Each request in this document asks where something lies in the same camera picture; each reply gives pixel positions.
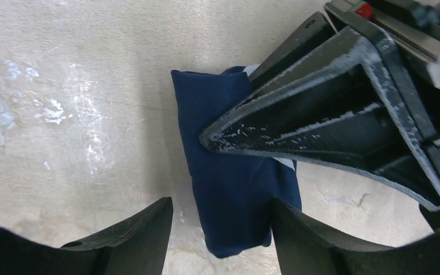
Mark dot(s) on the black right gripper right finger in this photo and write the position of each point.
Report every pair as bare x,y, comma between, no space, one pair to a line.
305,245

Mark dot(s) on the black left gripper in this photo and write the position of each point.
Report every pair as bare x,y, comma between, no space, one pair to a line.
425,57

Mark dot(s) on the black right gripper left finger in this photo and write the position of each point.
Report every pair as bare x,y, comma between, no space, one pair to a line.
136,245

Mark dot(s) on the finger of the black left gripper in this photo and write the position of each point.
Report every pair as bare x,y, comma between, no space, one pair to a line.
313,32
338,106

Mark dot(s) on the navy blue underwear white trim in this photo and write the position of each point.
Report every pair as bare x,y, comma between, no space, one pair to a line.
232,192

